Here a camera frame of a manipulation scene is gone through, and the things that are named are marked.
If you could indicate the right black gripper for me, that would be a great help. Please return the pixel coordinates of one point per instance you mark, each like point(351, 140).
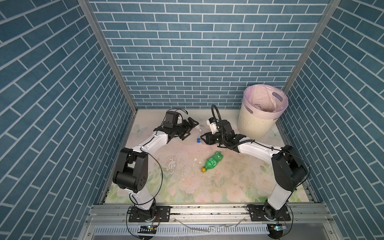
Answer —
point(209, 138)

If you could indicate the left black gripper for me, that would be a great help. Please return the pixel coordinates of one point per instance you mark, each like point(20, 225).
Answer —
point(186, 127)

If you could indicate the clear slim bottle white cap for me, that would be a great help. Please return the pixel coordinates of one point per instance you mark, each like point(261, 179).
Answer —
point(199, 129)

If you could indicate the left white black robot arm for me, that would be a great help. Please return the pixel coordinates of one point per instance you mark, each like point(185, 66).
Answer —
point(131, 170)

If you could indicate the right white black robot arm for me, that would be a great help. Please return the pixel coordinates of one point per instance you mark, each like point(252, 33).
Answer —
point(289, 169)

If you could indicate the cream bin with pink bag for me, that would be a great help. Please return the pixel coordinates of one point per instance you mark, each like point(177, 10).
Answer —
point(261, 107)

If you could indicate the green plastic bottle yellow cap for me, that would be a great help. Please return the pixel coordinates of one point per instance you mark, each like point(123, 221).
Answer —
point(212, 161)

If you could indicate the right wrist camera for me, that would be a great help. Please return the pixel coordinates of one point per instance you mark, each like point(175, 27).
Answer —
point(212, 123)

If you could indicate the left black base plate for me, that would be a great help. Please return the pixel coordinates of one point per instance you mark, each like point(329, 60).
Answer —
point(153, 214)

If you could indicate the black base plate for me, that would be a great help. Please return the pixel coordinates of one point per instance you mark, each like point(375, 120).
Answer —
point(153, 214)
point(259, 213)

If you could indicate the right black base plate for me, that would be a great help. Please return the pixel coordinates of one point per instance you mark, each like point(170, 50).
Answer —
point(259, 213)

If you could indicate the aluminium mounting rail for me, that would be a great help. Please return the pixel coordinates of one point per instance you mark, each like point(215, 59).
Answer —
point(310, 221)

